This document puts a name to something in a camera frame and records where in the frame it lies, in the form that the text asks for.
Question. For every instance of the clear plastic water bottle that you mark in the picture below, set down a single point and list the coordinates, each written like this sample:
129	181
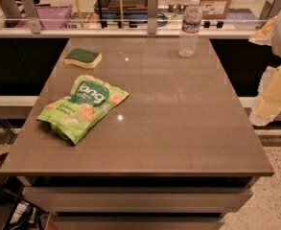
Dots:
189	31

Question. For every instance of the upper white drawer front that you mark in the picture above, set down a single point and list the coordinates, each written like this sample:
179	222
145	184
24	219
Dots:
138	200

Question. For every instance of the left metal railing bracket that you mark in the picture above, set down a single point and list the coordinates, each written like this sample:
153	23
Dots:
32	16

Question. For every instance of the white drawer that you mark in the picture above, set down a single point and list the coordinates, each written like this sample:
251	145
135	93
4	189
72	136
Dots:
138	200
137	223

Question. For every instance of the lower white drawer front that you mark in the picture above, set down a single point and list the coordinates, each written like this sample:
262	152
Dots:
137	223

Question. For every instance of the purple plastic crate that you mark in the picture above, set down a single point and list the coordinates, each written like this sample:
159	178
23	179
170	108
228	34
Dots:
54	17

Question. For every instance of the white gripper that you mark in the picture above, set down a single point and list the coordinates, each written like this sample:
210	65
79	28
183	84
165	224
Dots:
268	105

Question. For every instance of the middle metal railing bracket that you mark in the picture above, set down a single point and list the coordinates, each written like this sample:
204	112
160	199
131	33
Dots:
152	16

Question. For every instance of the green rice chip bag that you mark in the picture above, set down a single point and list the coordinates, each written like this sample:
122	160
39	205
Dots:
90	99

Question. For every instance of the green and yellow sponge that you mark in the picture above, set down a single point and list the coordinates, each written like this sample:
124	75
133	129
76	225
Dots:
83	58

